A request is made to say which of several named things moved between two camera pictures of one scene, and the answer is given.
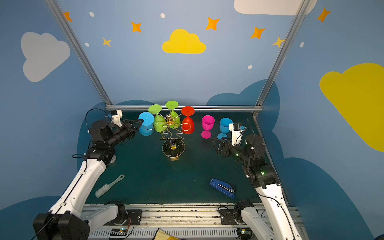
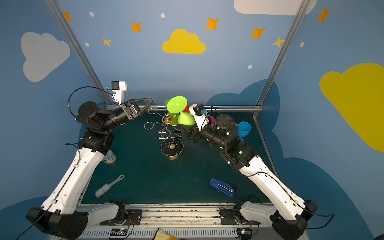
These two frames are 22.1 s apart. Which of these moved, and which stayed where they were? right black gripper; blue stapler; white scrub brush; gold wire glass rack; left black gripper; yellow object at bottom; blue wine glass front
Moved: right black gripper; left black gripper; blue wine glass front
Stayed: blue stapler; gold wire glass rack; white scrub brush; yellow object at bottom
